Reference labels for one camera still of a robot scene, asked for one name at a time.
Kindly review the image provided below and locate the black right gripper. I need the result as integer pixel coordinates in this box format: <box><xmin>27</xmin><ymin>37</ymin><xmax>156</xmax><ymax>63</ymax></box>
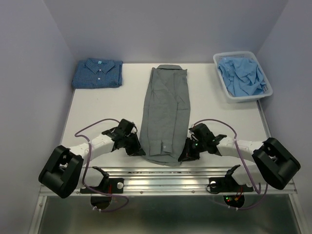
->
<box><xmin>178</xmin><ymin>136</ymin><xmax>206</xmax><ymax>161</ymax></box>

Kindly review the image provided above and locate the grey long sleeve shirt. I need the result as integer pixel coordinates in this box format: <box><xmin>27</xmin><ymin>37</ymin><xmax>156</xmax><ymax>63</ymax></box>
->
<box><xmin>139</xmin><ymin>64</ymin><xmax>191</xmax><ymax>167</ymax></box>

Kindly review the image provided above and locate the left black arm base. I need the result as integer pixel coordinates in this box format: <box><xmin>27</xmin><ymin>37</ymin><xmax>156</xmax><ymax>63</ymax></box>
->
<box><xmin>80</xmin><ymin>178</ymin><xmax>124</xmax><ymax>194</ymax></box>

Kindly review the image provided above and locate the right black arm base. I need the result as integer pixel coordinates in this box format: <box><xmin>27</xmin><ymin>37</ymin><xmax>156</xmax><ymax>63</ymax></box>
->
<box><xmin>206</xmin><ymin>177</ymin><xmax>254</xmax><ymax>194</ymax></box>

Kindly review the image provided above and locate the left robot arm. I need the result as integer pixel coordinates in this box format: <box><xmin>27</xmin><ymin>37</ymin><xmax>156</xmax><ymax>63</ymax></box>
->
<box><xmin>39</xmin><ymin>119</ymin><xmax>145</xmax><ymax>198</ymax></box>

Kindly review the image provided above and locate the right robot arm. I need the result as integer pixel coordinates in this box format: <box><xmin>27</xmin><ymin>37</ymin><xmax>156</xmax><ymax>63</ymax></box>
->
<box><xmin>178</xmin><ymin>123</ymin><xmax>301</xmax><ymax>194</ymax></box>

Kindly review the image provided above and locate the folded blue checked shirt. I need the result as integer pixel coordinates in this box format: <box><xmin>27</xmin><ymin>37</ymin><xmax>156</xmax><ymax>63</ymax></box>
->
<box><xmin>72</xmin><ymin>58</ymin><xmax>123</xmax><ymax>89</ymax></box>

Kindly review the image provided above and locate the white plastic laundry basket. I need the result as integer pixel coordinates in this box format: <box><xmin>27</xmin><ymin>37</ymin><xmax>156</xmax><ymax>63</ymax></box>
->
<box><xmin>213</xmin><ymin>51</ymin><xmax>273</xmax><ymax>103</ymax></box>

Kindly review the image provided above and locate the light blue crumpled shirt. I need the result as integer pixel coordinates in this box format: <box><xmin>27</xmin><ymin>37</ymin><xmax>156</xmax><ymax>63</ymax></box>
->
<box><xmin>218</xmin><ymin>57</ymin><xmax>266</xmax><ymax>97</ymax></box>

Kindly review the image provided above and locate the aluminium mounting rail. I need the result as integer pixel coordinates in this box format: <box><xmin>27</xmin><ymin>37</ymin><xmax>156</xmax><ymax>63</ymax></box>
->
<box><xmin>39</xmin><ymin>163</ymin><xmax>299</xmax><ymax>196</ymax></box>

